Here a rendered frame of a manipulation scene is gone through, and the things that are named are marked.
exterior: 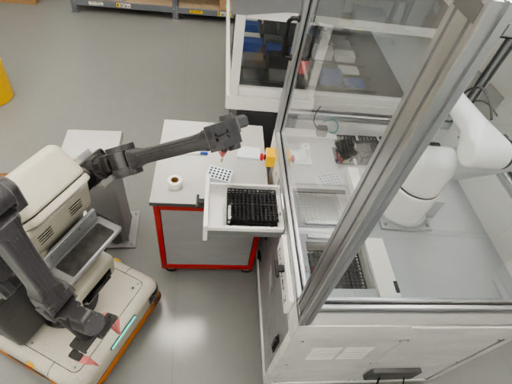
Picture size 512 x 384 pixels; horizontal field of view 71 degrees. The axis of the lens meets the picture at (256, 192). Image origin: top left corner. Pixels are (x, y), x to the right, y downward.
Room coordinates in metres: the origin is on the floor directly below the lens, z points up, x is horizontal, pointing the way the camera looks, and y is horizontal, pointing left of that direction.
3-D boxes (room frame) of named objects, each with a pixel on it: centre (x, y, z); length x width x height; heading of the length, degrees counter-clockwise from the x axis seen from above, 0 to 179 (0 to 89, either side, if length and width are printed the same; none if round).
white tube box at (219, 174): (1.23, 0.20, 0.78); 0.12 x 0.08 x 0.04; 86
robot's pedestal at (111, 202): (1.27, 0.89, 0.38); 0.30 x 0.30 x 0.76; 14
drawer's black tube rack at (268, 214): (0.99, 0.01, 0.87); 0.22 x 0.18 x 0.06; 101
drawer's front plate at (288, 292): (0.71, -0.17, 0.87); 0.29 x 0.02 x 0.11; 11
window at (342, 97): (0.98, -0.15, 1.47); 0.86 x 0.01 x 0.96; 11
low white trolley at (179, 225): (1.36, 0.26, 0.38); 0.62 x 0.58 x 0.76; 11
